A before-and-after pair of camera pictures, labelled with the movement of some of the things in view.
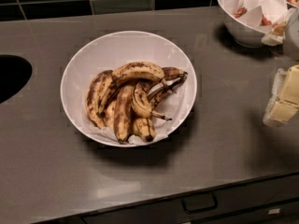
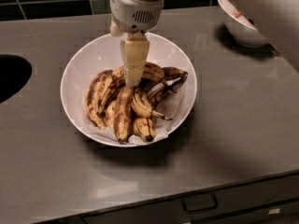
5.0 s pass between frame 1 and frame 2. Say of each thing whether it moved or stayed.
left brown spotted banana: stayed
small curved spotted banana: stayed
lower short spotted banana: stayed
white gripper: moved
